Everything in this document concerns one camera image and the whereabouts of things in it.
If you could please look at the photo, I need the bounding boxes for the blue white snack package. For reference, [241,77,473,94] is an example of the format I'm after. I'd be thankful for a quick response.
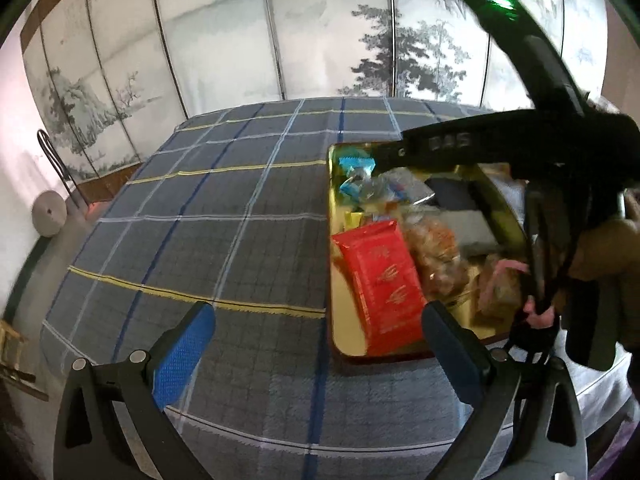
[425,177,500,257]

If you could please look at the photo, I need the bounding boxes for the brown candy block packet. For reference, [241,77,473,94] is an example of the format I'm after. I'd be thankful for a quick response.
[476,255,529,320]

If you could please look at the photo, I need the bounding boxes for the grey sesame snack bar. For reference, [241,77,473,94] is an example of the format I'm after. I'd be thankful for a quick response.
[380,167,435,205]

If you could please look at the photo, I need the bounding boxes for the clear bag fried twists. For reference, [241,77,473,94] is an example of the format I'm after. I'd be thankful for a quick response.
[401,214,470,299]

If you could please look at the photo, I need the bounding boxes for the gold red toffee tin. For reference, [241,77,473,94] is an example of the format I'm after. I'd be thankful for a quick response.
[328,143,526,364]

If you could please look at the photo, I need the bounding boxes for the red snack packet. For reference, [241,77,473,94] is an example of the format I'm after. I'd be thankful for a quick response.
[332,220,427,356]

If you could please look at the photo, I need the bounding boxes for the teal blue snack packet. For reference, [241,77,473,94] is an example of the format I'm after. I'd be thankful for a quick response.
[338,156,375,204]

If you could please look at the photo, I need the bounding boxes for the yellow pastry snack packet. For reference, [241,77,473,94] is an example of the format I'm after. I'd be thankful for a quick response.
[344,202,397,230]

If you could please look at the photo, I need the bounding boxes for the person's right hand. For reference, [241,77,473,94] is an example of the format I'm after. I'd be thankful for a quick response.
[570,219,640,281]

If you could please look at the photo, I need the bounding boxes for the round grey disc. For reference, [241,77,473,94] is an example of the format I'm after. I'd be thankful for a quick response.
[32,190,67,238]

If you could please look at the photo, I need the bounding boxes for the plaid grey blue tablecloth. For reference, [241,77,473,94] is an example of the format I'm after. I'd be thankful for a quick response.
[39,96,637,480]

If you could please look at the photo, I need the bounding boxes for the painted folding screen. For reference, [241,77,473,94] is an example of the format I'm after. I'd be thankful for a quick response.
[20,0,608,181]

